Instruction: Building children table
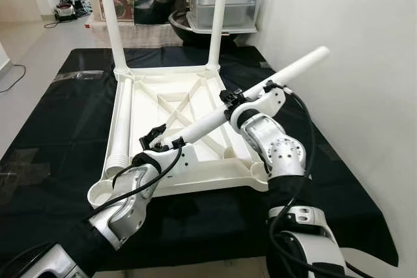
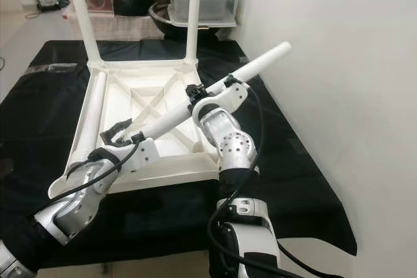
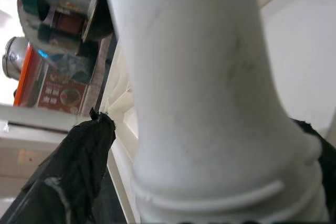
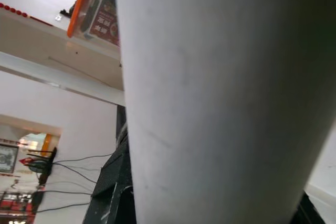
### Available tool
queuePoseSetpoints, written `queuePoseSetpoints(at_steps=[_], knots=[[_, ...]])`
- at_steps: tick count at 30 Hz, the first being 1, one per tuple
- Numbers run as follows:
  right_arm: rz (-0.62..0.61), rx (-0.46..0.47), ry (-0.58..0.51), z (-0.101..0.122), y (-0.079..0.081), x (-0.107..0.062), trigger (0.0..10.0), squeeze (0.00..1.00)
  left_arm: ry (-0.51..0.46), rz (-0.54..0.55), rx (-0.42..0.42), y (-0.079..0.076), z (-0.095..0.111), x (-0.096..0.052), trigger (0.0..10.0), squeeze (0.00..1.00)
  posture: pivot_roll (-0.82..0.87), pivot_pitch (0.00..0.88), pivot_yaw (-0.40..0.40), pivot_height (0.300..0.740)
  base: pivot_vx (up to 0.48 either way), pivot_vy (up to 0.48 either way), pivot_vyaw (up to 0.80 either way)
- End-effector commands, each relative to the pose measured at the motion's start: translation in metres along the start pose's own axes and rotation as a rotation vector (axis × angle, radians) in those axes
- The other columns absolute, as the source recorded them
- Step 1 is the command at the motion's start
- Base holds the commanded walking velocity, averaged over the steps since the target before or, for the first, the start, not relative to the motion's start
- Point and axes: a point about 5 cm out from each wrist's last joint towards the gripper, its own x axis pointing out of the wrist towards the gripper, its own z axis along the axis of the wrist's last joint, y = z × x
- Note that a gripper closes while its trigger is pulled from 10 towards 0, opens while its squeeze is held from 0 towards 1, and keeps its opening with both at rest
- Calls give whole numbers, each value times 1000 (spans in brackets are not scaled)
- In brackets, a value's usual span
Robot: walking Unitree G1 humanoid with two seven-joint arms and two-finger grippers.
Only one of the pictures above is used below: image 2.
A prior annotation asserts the black wok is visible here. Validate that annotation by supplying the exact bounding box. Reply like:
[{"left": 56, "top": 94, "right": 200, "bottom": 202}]
[{"left": 150, "top": 3, "right": 235, "bottom": 41}]

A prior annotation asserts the black table cloth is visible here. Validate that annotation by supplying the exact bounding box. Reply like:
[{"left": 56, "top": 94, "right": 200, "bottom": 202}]
[{"left": 0, "top": 38, "right": 359, "bottom": 269}]

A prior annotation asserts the clear crumpled tape strip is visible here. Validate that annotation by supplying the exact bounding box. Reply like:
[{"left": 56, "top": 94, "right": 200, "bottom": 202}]
[{"left": 29, "top": 62, "right": 79, "bottom": 77}]

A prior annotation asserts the beige cloth covered bench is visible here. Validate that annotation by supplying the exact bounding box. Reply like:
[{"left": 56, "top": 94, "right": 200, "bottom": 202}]
[{"left": 65, "top": 11, "right": 170, "bottom": 41}]

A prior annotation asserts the clear plastic lidded container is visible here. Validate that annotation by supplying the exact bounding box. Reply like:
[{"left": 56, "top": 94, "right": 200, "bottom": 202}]
[{"left": 166, "top": 0, "right": 243, "bottom": 28}]

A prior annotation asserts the grey vacuum cleaner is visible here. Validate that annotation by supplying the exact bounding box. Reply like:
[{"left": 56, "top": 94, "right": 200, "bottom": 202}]
[{"left": 37, "top": 0, "right": 63, "bottom": 12}]

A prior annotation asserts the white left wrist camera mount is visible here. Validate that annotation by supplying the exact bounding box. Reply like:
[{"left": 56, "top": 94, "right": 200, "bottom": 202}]
[{"left": 121, "top": 138, "right": 162, "bottom": 173}]

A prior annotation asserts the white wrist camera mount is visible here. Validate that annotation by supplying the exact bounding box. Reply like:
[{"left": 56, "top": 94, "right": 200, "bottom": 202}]
[
  {"left": 195, "top": 81, "right": 250, "bottom": 117},
  {"left": 121, "top": 138, "right": 162, "bottom": 173}
]

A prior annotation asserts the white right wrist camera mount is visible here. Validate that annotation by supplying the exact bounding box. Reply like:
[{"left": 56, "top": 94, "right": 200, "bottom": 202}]
[{"left": 195, "top": 81, "right": 250, "bottom": 117}]

